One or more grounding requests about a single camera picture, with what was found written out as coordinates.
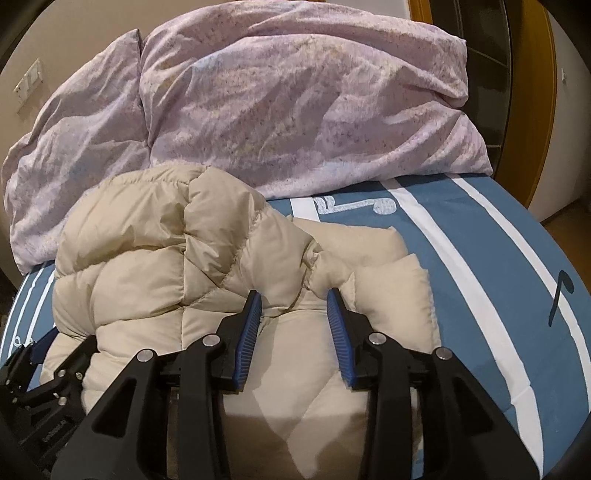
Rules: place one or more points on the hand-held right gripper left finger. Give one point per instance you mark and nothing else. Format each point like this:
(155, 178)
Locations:
(247, 337)

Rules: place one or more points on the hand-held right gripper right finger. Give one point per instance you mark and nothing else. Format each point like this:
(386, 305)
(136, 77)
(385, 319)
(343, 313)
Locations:
(339, 337)

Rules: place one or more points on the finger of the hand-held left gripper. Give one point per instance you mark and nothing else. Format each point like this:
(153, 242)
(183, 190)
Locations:
(69, 364)
(16, 364)

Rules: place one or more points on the beige puffer jacket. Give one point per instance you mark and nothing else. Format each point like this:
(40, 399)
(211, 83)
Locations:
(184, 258)

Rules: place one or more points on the blue white striped bed sheet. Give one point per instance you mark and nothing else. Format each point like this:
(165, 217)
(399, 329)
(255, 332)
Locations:
(485, 286)

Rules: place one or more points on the lilac patterned duvet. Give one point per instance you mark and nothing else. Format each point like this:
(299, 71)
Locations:
(286, 92)

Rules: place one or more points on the beige wall light switch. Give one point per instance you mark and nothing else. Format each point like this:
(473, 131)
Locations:
(28, 83)

